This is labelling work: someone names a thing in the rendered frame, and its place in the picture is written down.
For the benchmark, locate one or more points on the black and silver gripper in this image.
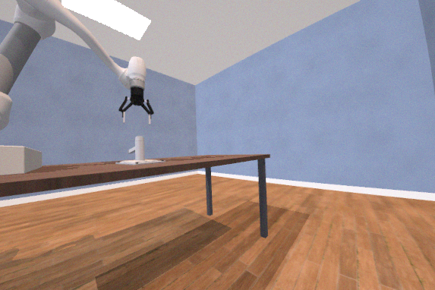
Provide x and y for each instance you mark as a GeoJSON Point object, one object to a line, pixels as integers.
{"type": "Point", "coordinates": [137, 100]}

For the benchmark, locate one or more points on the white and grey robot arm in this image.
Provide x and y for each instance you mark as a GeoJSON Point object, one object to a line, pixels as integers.
{"type": "Point", "coordinates": [31, 26]}

